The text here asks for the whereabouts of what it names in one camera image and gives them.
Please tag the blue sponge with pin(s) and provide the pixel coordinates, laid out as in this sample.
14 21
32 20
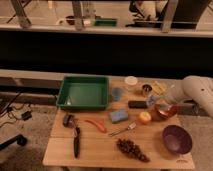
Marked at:
118 116

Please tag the white round lid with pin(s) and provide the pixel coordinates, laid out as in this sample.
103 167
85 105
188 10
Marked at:
131 80

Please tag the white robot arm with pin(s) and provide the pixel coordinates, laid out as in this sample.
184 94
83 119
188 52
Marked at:
197 88

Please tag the yellow orange fruit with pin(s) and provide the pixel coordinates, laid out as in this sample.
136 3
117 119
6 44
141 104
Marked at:
145 117

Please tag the metal fork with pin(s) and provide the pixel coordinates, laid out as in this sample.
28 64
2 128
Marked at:
129 127

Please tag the purple bowl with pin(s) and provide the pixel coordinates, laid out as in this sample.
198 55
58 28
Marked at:
177 140

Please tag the bunch of dark grapes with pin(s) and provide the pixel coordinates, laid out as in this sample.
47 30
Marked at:
131 150

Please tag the black office chair base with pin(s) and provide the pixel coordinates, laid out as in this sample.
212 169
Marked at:
19 139

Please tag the grey-blue towel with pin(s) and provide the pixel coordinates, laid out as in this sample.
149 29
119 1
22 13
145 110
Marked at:
151 100

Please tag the small metal cup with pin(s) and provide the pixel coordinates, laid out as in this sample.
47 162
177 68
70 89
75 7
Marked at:
146 89

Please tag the green plastic tray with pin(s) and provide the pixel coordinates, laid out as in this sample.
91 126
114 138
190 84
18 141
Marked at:
83 93

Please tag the black handled knife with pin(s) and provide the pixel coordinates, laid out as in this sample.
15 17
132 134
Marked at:
76 141

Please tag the yellow corn toy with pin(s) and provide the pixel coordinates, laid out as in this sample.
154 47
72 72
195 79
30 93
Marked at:
159 88

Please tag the blue plastic cup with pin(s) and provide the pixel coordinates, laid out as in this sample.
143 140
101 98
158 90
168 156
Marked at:
116 93

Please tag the orange carrot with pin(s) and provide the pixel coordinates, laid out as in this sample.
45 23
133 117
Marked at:
97 124

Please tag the black power adapter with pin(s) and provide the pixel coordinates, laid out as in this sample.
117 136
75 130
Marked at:
26 115

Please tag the wooden table board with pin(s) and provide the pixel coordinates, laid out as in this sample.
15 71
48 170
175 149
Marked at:
99 150

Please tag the red bowl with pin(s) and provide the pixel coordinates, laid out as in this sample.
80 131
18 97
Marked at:
166 111

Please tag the black rectangular block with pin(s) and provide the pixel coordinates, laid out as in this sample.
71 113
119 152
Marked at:
137 104

